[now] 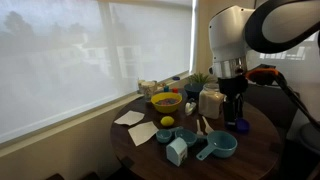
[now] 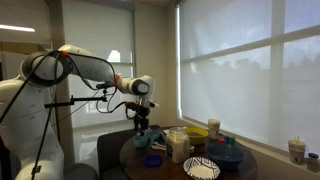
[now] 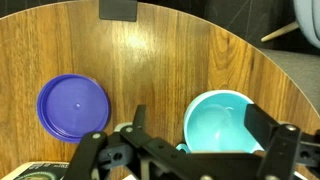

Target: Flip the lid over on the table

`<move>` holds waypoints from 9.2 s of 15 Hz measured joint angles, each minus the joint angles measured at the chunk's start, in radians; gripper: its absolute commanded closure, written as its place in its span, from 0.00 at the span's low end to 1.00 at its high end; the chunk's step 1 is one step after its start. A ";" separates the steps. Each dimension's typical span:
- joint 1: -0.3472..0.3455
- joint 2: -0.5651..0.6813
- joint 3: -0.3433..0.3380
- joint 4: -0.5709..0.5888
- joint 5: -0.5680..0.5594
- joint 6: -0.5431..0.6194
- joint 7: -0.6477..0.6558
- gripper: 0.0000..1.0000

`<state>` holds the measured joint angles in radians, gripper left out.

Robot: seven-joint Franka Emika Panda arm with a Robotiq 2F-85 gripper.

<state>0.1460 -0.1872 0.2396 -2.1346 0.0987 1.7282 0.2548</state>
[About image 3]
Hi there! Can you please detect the grey upholstered seat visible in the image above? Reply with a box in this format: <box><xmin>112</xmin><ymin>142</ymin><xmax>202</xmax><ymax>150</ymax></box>
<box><xmin>258</xmin><ymin>48</ymin><xmax>320</xmax><ymax>116</ymax></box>

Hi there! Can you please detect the purple plastic lid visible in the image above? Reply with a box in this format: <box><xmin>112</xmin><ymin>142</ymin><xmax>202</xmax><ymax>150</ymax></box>
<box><xmin>36</xmin><ymin>73</ymin><xmax>111</xmax><ymax>144</ymax></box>

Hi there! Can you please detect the light blue chair wooden leg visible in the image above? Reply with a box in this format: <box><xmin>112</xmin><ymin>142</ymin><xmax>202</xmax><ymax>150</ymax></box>
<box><xmin>260</xmin><ymin>0</ymin><xmax>320</xmax><ymax>50</ymax></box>

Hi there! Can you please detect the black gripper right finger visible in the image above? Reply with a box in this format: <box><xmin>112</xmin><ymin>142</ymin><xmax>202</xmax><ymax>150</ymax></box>
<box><xmin>244</xmin><ymin>103</ymin><xmax>320</xmax><ymax>180</ymax></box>

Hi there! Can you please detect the book with green cover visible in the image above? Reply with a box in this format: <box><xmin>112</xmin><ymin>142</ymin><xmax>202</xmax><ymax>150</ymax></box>
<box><xmin>11</xmin><ymin>161</ymin><xmax>72</xmax><ymax>180</ymax></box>

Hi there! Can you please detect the large teal measuring cup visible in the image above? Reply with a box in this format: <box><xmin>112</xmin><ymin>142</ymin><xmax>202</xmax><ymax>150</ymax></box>
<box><xmin>182</xmin><ymin>89</ymin><xmax>265</xmax><ymax>154</ymax></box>

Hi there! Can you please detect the small teal measuring cup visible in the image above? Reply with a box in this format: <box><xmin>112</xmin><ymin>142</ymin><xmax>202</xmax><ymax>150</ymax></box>
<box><xmin>175</xmin><ymin>143</ymin><xmax>192</xmax><ymax>155</ymax></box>

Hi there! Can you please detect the black table clamp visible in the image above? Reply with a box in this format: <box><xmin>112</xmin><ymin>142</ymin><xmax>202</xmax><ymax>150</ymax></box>
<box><xmin>99</xmin><ymin>0</ymin><xmax>139</xmax><ymax>23</ymax></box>

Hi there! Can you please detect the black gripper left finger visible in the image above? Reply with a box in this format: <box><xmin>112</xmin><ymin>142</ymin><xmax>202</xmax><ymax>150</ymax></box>
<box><xmin>64</xmin><ymin>104</ymin><xmax>188</xmax><ymax>180</ymax></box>

